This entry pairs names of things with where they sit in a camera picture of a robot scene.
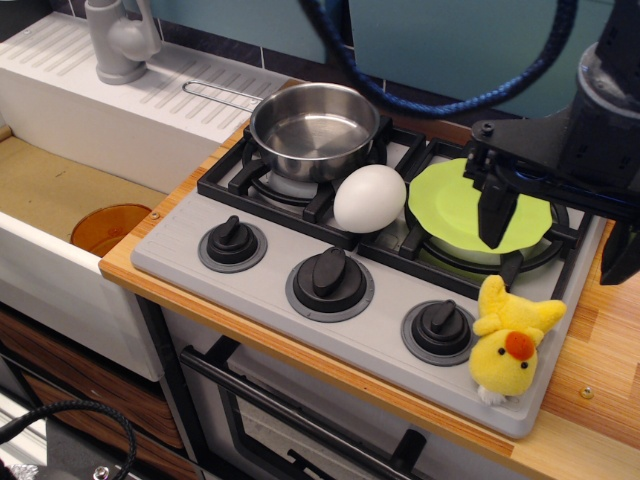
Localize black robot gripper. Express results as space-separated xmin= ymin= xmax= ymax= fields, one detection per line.
xmin=464 ymin=118 xmax=639 ymax=285

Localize yellow stuffed duck toy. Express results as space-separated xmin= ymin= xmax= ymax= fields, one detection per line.
xmin=469 ymin=275 xmax=567 ymax=406

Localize white egg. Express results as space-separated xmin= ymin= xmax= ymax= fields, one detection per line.
xmin=333 ymin=165 xmax=407 ymax=234

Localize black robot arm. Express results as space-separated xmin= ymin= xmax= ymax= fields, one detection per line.
xmin=465 ymin=1 xmax=639 ymax=285

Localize green plate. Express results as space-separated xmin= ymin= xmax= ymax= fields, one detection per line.
xmin=408 ymin=158 xmax=552 ymax=254

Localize black right stove knob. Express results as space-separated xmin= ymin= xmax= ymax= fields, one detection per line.
xmin=401 ymin=300 xmax=478 ymax=367

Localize black stove knob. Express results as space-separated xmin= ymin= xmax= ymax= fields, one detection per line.
xmin=285 ymin=247 xmax=375 ymax=323
xmin=198 ymin=215 xmax=268 ymax=274
xmin=401 ymin=300 xmax=478 ymax=367

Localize grey toy stove top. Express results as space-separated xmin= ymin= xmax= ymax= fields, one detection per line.
xmin=129 ymin=124 xmax=609 ymax=440

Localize black middle stove knob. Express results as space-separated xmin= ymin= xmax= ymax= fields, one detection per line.
xmin=285 ymin=247 xmax=375 ymax=323

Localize stainless steel pot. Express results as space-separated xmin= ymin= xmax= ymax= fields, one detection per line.
xmin=182 ymin=80 xmax=381 ymax=183

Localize black left stove knob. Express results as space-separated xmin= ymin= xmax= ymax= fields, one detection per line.
xmin=198 ymin=215 xmax=268 ymax=274

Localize black right burner grate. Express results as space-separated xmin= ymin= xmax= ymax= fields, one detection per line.
xmin=358 ymin=139 xmax=604 ymax=308

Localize black burner grate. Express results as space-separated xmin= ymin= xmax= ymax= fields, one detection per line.
xmin=358 ymin=139 xmax=604 ymax=308
xmin=197 ymin=116 xmax=428 ymax=251

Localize black left burner grate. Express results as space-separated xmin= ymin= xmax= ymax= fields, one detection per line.
xmin=197 ymin=116 xmax=428 ymax=251

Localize orange plastic bowl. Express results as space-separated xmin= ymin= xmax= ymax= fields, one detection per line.
xmin=70 ymin=203 xmax=151 ymax=257

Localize grey toy faucet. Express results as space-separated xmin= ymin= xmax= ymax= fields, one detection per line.
xmin=85 ymin=0 xmax=162 ymax=85

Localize white toy sink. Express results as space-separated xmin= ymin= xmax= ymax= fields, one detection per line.
xmin=1 ymin=13 xmax=285 ymax=381

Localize wooden drawer fronts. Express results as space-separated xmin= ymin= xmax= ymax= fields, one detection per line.
xmin=1 ymin=305 xmax=198 ymax=479

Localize blue braided robot cable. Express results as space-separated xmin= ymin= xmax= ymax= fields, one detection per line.
xmin=298 ymin=0 xmax=576 ymax=120

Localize oven door with handle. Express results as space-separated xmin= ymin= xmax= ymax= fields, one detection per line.
xmin=179 ymin=337 xmax=519 ymax=479

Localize black braided cable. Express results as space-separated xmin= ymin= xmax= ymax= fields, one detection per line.
xmin=0 ymin=398 xmax=137 ymax=480

